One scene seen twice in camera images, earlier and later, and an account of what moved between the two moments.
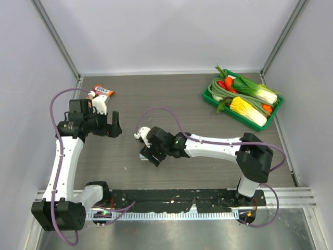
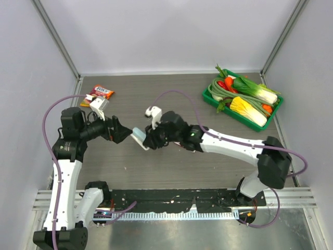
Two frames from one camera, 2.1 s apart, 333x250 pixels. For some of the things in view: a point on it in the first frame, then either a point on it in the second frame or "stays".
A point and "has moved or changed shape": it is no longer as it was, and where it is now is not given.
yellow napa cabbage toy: x=239 y=104 stays
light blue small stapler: x=143 y=158 has moved or changed shape
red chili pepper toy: x=222 y=85 stays
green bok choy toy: x=259 y=91 stays
